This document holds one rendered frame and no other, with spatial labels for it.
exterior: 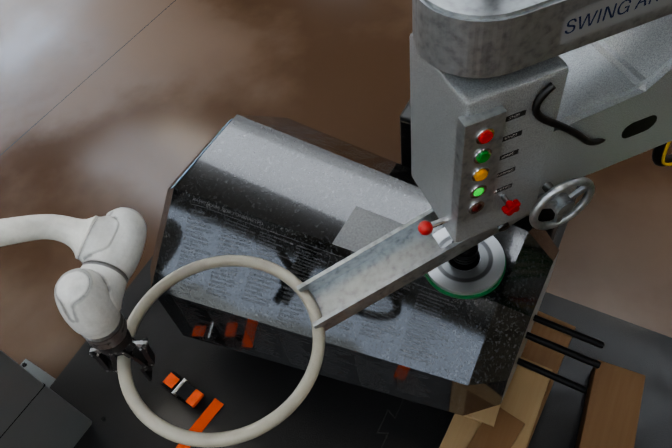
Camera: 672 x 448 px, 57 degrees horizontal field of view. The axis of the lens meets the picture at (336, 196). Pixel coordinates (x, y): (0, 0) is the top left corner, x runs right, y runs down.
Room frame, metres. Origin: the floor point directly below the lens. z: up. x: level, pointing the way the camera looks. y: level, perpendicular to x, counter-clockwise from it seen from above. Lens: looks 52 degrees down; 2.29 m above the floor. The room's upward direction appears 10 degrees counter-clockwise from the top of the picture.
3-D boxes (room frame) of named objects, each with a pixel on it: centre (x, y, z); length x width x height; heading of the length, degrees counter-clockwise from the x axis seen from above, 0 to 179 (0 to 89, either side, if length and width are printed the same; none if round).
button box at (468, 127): (0.71, -0.26, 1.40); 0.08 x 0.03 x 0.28; 104
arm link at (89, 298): (0.70, 0.54, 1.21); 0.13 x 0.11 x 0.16; 163
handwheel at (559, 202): (0.75, -0.45, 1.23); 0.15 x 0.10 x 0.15; 104
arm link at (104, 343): (0.68, 0.55, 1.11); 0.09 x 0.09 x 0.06
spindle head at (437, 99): (0.86, -0.38, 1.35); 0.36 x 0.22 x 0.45; 104
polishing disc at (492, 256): (0.84, -0.30, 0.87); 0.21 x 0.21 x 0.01
